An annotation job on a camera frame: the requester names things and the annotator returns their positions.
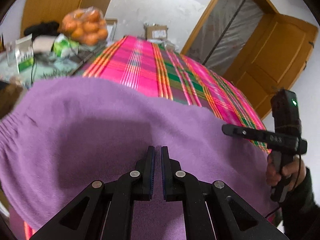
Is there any bag of oranges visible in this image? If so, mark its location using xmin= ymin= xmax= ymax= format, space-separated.
xmin=60 ymin=7 xmax=108 ymax=46

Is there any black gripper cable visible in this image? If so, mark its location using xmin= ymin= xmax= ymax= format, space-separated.
xmin=265 ymin=153 xmax=302 ymax=219

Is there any purple fleece garment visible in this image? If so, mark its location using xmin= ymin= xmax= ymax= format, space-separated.
xmin=1 ymin=77 xmax=276 ymax=229

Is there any person's right hand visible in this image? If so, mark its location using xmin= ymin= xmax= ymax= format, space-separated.
xmin=266 ymin=154 xmax=306 ymax=191

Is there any pink plaid bed sheet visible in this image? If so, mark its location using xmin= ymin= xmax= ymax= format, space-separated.
xmin=8 ymin=35 xmax=281 ymax=240

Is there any black sleeve right forearm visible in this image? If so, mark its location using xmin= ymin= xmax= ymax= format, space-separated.
xmin=281 ymin=168 xmax=320 ymax=240

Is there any wooden door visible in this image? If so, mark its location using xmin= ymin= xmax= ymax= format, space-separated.
xmin=223 ymin=14 xmax=318 ymax=119

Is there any green white milk carton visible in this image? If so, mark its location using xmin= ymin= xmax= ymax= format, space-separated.
xmin=15 ymin=34 xmax=34 ymax=74

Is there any black clothing pile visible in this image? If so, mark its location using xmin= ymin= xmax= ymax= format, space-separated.
xmin=23 ymin=21 xmax=60 ymax=40

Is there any cream folded cloth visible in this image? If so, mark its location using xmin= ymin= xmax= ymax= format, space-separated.
xmin=32 ymin=35 xmax=56 ymax=54

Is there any green tissue pack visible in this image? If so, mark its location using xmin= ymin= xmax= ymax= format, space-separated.
xmin=52 ymin=34 xmax=80 ymax=58

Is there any cardboard box with label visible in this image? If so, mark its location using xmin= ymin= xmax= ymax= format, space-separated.
xmin=145 ymin=25 xmax=168 ymax=40

